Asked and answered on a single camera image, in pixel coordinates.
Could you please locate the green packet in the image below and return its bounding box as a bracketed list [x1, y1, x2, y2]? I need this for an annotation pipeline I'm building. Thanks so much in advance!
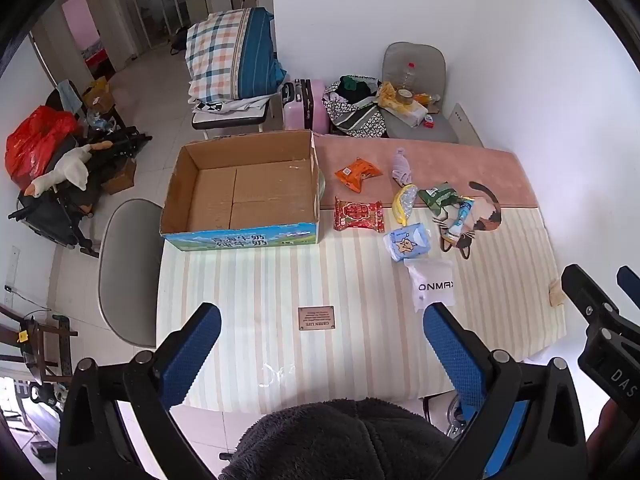
[417, 183, 473, 211]

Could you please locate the patterned tote bag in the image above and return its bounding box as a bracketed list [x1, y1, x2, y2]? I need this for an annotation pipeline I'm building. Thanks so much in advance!
[322, 76, 390, 138]

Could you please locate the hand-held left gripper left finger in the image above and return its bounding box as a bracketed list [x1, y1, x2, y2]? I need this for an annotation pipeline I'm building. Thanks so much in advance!
[56, 302, 223, 480]

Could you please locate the black green cloth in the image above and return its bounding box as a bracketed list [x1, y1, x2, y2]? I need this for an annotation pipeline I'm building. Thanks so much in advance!
[334, 75, 381, 98]

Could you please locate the person's dark fleece clothing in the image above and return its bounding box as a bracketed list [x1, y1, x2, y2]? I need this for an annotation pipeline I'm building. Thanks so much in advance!
[220, 397, 458, 480]

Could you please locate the light blue cloth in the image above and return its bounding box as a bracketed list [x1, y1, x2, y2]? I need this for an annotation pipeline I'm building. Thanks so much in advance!
[55, 80, 83, 113]

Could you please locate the yellow plastic bag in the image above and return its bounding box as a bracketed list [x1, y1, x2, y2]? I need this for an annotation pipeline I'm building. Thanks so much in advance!
[377, 81, 401, 108]

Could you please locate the dark wooden chair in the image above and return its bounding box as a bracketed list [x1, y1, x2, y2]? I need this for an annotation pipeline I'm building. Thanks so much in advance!
[0, 305, 78, 386]

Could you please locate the grey round-backed chair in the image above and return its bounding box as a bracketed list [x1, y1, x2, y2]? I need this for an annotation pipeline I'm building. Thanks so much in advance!
[97, 198, 166, 348]

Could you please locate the grey cushioned chair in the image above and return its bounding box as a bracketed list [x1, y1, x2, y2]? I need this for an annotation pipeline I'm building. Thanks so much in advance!
[381, 42, 460, 143]

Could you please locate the white leaning board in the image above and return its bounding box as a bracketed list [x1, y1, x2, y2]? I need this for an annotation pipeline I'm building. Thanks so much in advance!
[447, 102, 486, 148]

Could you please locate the open cardboard box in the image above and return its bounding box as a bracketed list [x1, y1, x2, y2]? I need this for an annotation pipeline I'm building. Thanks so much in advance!
[160, 130, 327, 251]

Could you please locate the plaid folded quilt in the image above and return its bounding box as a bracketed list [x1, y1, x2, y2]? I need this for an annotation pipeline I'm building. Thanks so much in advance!
[185, 7, 288, 103]

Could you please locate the clear plastic bottle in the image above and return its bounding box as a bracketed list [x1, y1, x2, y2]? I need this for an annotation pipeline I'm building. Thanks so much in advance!
[397, 61, 420, 92]

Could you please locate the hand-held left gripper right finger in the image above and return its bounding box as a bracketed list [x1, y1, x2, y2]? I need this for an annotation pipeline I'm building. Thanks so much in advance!
[422, 302, 590, 480]

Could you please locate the black stroller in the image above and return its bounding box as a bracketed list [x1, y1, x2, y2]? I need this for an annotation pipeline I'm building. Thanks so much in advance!
[7, 125, 153, 258]

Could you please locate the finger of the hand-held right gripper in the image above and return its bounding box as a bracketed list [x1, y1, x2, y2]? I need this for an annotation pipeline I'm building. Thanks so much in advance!
[561, 264, 621, 331]
[616, 266, 640, 308]

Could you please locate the small cardboard box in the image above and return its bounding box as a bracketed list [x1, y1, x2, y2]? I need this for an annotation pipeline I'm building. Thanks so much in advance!
[81, 76, 116, 113]
[100, 157, 138, 196]

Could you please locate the striped cat print table mat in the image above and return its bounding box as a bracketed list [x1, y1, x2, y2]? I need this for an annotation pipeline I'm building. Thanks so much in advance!
[155, 132, 568, 413]

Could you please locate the pink suitcase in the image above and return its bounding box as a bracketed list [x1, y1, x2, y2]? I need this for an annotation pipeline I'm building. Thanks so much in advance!
[281, 78, 331, 135]

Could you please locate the white plastic bag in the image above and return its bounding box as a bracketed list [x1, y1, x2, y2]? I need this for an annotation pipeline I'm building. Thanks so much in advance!
[402, 257, 457, 313]

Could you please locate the red snack packet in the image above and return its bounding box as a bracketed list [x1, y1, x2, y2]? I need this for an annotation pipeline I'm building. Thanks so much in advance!
[332, 197, 385, 233]

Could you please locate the orange snack packet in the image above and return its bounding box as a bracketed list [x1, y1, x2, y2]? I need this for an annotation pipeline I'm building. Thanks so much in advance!
[334, 157, 383, 193]

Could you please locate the white metal chair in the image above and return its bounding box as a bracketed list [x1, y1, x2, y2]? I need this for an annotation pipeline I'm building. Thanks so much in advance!
[191, 95, 281, 141]

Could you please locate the yellow clear pouch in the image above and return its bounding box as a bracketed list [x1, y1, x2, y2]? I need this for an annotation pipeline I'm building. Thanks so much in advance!
[392, 184, 420, 224]

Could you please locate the pale purple wrapper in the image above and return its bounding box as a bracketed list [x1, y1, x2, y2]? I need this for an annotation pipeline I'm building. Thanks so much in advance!
[391, 147, 415, 184]

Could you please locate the white goose plush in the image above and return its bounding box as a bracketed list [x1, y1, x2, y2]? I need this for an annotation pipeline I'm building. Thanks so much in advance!
[25, 142, 116, 198]

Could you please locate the blue tissue pack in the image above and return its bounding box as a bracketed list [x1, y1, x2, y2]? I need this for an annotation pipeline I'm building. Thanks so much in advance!
[382, 223, 432, 263]

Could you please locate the blue white tube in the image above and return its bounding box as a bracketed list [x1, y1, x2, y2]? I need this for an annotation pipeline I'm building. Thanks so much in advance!
[442, 196, 476, 241]

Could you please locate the red plastic bag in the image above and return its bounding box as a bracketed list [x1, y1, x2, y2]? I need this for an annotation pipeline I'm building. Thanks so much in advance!
[5, 106, 81, 191]

